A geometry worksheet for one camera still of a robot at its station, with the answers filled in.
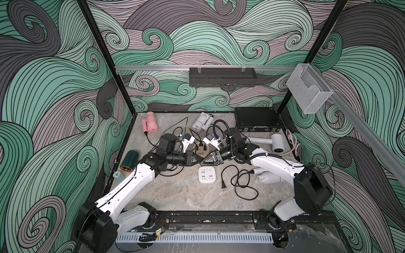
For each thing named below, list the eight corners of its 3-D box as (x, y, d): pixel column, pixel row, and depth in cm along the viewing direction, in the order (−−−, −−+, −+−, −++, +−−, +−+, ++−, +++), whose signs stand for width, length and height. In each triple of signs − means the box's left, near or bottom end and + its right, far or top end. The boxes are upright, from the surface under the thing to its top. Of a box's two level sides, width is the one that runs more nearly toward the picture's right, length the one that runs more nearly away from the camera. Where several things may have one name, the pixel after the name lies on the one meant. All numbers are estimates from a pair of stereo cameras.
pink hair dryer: (144, 133, 109) (142, 129, 105) (142, 117, 119) (140, 113, 116) (158, 130, 111) (157, 126, 107) (155, 114, 121) (154, 110, 118)
